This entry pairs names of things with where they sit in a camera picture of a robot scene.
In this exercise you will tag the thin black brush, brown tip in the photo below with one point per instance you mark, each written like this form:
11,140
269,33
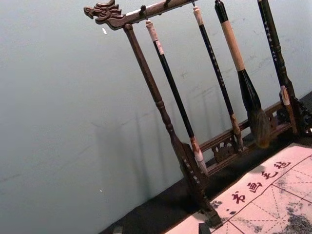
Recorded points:
217,73

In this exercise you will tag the thin black brush, white cap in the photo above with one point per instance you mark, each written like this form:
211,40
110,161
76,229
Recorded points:
170,83

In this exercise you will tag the black table cloth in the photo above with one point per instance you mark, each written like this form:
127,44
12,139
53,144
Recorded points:
158,214

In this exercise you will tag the black brush with white ferrule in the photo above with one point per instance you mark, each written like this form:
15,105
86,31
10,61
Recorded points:
271,44

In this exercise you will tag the pale felt mat with grid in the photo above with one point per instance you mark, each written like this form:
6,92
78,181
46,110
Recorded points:
268,207

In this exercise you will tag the dark carved wooden brush rack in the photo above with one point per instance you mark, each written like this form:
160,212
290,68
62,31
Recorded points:
145,65

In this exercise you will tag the small black block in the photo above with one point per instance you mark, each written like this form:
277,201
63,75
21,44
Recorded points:
204,228

